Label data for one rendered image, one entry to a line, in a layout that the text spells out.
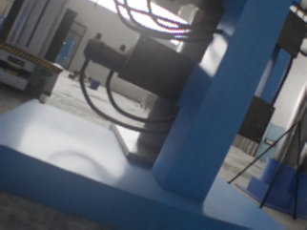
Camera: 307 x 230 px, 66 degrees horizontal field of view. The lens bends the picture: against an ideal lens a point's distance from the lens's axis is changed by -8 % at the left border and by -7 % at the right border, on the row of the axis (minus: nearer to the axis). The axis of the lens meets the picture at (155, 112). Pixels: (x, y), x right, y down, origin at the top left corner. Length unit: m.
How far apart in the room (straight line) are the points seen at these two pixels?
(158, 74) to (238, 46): 0.34
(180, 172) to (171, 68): 0.42
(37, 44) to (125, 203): 1.87
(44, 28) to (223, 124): 1.86
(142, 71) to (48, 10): 1.54
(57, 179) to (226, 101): 0.59
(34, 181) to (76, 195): 0.12
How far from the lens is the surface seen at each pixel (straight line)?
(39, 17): 2.41
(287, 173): 2.38
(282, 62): 1.35
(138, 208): 0.77
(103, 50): 1.17
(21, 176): 0.73
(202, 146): 0.89
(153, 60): 1.04
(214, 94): 0.88
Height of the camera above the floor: 0.37
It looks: 2 degrees down
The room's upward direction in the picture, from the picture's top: 25 degrees clockwise
